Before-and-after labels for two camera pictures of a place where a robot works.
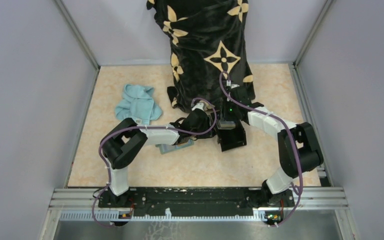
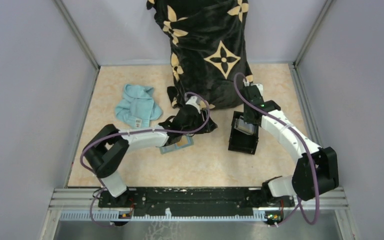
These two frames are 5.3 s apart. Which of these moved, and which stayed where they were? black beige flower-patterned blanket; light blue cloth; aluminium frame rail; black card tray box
Moved: black card tray box
Stayed: black beige flower-patterned blanket; aluminium frame rail; light blue cloth
